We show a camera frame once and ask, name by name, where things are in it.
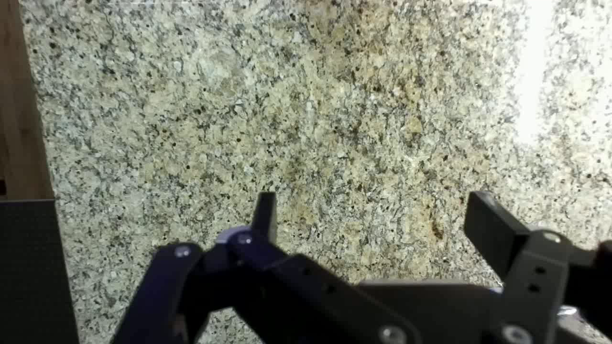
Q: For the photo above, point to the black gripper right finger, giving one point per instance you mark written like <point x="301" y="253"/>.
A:
<point x="542" y="272"/>

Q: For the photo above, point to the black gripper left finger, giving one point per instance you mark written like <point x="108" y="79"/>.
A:
<point x="284" y="299"/>

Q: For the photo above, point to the dark box at counter edge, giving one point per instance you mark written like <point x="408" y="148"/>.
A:
<point x="35" y="299"/>

